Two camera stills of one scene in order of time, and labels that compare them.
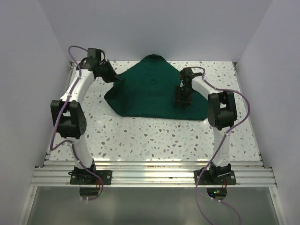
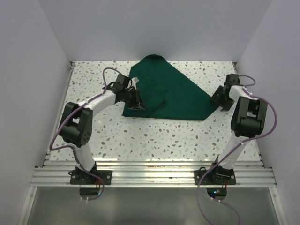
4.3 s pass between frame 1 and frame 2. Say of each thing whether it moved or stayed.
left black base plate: stayed
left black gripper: moved
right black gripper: moved
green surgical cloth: stayed
